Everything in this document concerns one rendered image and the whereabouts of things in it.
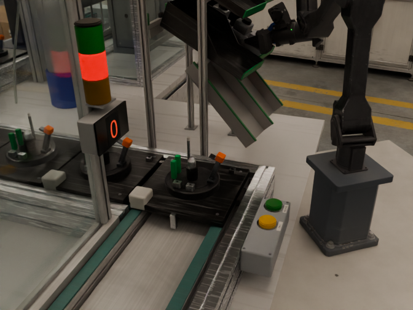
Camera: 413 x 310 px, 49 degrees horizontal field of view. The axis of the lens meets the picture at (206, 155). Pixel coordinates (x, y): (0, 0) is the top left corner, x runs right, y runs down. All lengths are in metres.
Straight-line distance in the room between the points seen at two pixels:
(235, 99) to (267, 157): 0.25
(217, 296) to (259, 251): 0.15
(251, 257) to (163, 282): 0.19
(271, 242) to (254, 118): 0.51
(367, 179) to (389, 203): 0.31
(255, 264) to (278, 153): 0.63
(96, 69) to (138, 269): 0.43
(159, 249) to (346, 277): 0.43
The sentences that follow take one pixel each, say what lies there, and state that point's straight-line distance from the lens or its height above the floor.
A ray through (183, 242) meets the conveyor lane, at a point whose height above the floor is 0.92.
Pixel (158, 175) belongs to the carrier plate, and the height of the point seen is 0.97.
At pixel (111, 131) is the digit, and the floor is 1.20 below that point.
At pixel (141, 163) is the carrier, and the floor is 0.97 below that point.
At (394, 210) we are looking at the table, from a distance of 1.34.
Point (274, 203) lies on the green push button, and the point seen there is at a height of 0.97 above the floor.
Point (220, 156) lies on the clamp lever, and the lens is 1.07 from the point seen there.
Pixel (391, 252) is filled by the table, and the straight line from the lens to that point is 1.19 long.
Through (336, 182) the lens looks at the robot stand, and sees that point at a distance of 1.03.
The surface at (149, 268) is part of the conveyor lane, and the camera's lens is 1.00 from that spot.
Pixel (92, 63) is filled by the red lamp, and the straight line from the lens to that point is 0.87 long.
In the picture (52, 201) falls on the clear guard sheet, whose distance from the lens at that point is 0.90.
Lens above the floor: 1.60
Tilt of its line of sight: 29 degrees down
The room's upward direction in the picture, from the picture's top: 1 degrees counter-clockwise
